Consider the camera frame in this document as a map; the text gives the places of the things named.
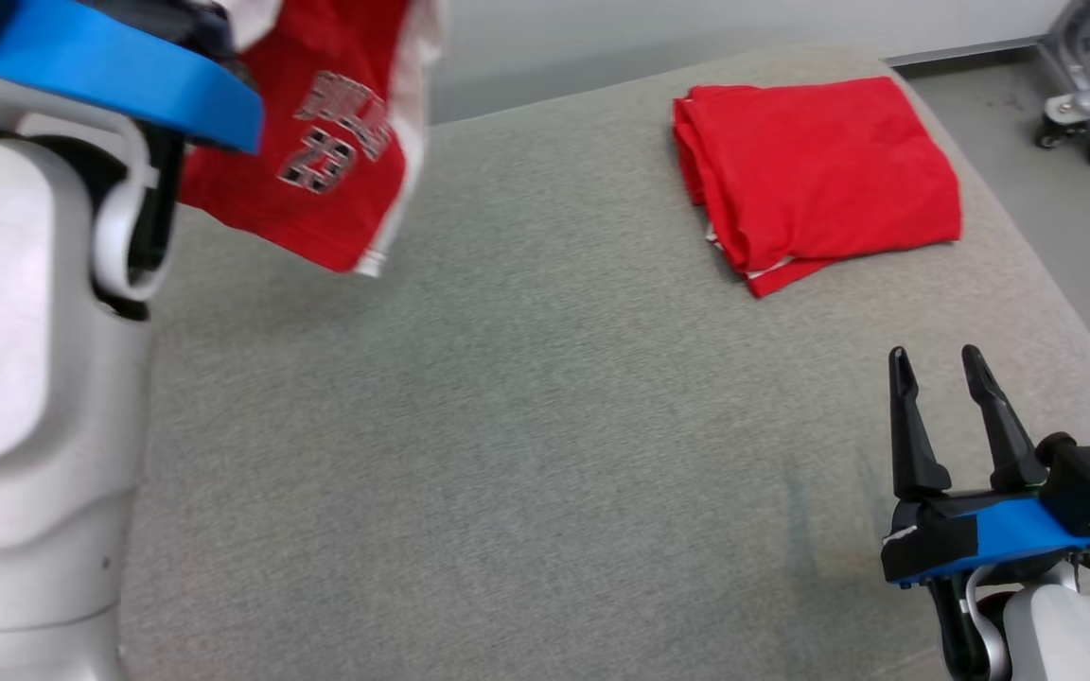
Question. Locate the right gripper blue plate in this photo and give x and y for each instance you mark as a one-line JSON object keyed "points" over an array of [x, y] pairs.
{"points": [[1009, 534]]}

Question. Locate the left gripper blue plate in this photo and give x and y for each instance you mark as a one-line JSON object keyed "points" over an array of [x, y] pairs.
{"points": [[81, 57]]}

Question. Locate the red white basketball shorts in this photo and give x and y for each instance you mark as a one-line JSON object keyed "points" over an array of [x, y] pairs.
{"points": [[346, 208]]}

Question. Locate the red white basketball jersey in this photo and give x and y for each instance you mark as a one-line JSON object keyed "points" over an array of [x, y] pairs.
{"points": [[829, 170]]}

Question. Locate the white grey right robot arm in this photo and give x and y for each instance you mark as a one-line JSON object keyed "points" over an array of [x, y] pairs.
{"points": [[1056, 634]]}

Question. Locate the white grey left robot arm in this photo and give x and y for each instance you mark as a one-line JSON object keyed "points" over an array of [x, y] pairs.
{"points": [[25, 378]]}

